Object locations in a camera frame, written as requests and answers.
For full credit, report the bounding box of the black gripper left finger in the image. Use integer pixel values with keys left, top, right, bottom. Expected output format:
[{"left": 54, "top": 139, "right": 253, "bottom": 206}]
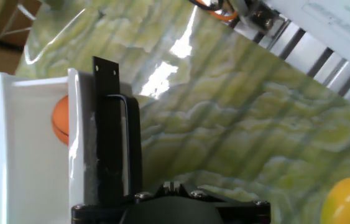
[{"left": 71, "top": 181, "right": 172, "bottom": 224}]

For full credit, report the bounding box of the orange toy basketball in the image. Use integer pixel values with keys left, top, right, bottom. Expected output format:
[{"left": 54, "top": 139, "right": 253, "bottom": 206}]
[{"left": 51, "top": 95, "right": 70, "bottom": 146}]

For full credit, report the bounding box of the green marble pattern mat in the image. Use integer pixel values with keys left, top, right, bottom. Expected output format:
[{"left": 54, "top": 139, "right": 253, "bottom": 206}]
[{"left": 14, "top": 0, "right": 350, "bottom": 224}]

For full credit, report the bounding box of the printed white paper sheet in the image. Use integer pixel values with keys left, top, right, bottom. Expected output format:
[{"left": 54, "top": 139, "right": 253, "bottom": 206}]
[{"left": 263, "top": 0, "right": 350, "bottom": 78}]

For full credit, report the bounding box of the yellow toy mango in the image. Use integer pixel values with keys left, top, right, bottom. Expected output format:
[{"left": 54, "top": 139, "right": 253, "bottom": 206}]
[{"left": 320, "top": 177, "right": 350, "bottom": 224}]

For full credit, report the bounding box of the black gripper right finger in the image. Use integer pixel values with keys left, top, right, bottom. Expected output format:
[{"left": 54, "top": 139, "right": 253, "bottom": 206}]
[{"left": 172, "top": 181, "right": 271, "bottom": 224}]

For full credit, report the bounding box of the orange cable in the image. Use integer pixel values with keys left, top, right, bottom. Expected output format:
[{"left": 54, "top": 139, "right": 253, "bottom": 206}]
[{"left": 193, "top": 0, "right": 239, "bottom": 22}]

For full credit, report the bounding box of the silver frame bracket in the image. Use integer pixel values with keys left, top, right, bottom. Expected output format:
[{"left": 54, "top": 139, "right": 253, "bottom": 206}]
[{"left": 230, "top": 0, "right": 290, "bottom": 37}]

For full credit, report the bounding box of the white drawer black handle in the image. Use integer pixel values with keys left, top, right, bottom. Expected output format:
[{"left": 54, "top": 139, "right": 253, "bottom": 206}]
[{"left": 6, "top": 55, "right": 143, "bottom": 224}]

